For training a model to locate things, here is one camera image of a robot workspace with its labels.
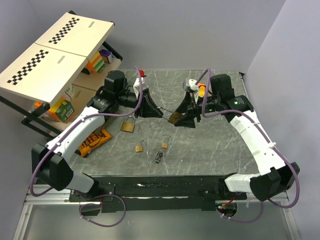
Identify purple white small box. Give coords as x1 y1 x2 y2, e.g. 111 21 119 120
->
99 49 114 64

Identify checkerboard calibration board lower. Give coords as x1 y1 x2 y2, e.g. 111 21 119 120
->
0 43 88 105

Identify cardboard box on shelf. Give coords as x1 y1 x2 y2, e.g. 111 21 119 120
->
62 85 96 105

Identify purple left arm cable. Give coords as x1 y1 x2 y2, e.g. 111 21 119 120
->
29 66 145 228

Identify orange yellow box left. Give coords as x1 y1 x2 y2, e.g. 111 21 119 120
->
198 83 206 98

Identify checkerboard calibration board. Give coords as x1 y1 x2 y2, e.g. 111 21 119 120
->
35 12 115 59
0 43 88 105

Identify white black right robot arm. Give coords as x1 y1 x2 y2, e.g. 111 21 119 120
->
170 74 300 202

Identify checkerboard calibration board upper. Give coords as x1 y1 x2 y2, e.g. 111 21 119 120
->
35 12 115 59

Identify green orange box on shelf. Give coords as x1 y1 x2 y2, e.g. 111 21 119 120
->
47 98 75 123

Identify black key bunch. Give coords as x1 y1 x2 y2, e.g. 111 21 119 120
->
155 150 164 164

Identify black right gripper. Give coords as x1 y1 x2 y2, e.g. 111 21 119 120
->
174 91 220 129

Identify black frame wooden shelf rack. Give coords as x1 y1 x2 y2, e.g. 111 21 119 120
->
0 11 123 140

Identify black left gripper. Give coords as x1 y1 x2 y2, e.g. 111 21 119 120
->
115 87 163 118

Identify small brass padlock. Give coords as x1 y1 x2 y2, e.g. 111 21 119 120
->
161 136 173 151
135 140 147 153

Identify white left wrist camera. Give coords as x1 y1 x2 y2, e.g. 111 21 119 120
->
133 69 150 99

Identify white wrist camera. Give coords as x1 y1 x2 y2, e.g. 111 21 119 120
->
183 78 200 103
133 69 150 99

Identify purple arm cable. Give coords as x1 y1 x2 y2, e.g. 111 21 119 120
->
196 67 301 223
29 66 145 228

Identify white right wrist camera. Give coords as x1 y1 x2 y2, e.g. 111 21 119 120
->
183 78 200 103

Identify small silver key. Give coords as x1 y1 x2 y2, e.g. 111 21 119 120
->
138 124 143 134

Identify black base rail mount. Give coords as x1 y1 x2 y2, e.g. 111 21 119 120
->
69 175 247 213

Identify orange snack bag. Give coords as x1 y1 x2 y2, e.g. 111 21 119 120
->
75 129 112 158

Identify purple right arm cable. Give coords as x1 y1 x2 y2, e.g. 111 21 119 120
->
196 67 301 223

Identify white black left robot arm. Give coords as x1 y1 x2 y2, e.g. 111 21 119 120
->
29 69 163 201

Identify large brass padlock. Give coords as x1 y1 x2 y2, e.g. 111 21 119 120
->
157 106 183 125
120 116 135 133

